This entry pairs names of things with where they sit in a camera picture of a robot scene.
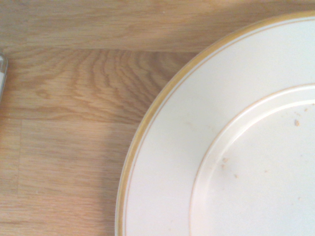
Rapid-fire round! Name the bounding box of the clear-tipped white pen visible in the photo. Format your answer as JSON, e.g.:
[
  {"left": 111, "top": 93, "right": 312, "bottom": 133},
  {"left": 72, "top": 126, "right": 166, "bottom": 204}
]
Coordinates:
[{"left": 0, "top": 53, "right": 8, "bottom": 102}]

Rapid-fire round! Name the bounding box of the white plate with gold rim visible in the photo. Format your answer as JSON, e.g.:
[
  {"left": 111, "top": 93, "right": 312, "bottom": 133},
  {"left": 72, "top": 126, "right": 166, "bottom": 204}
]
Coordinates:
[{"left": 115, "top": 10, "right": 315, "bottom": 236}]

